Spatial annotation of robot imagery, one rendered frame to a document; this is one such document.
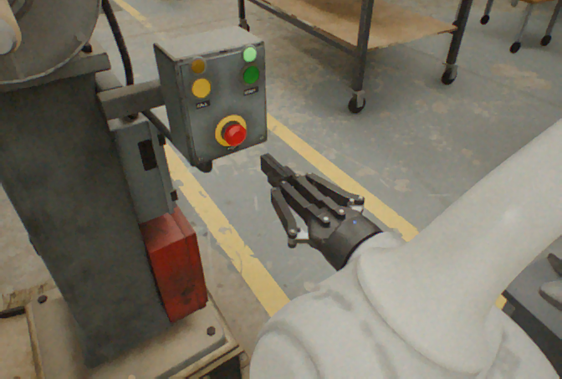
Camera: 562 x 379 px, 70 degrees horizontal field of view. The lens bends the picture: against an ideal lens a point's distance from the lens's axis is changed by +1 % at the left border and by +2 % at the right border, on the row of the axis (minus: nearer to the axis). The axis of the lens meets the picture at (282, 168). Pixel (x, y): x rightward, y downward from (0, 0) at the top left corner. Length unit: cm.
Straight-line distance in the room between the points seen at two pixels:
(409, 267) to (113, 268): 85
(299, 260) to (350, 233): 129
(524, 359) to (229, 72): 53
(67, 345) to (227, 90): 90
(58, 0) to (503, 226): 53
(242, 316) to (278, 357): 135
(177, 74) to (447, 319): 50
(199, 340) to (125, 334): 20
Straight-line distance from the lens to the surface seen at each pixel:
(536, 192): 27
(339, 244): 48
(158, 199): 100
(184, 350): 123
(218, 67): 66
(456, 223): 27
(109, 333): 121
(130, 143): 90
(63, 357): 133
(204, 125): 69
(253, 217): 194
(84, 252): 99
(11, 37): 35
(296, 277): 170
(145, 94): 74
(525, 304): 90
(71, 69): 69
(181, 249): 105
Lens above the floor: 135
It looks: 37 degrees down
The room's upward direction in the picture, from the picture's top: straight up
